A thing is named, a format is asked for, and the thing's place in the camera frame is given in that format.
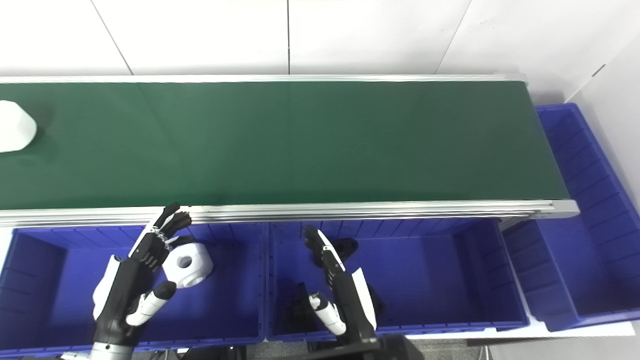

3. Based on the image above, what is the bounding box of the green conveyor belt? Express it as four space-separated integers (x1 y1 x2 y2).
0 80 571 211

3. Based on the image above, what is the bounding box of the white part with hole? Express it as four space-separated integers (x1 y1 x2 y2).
161 235 215 290

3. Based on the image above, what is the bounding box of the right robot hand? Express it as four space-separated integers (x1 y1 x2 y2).
302 225 379 347

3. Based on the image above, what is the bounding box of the white plastic part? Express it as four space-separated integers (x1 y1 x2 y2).
0 100 38 153

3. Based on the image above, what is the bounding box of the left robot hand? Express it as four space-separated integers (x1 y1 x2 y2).
92 202 194 347

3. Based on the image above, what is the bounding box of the blue plastic bin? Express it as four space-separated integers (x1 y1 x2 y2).
502 102 640 333
262 217 532 344
0 222 266 359

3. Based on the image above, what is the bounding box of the black plastic part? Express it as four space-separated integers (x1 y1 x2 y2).
283 282 387 334
312 238 360 269

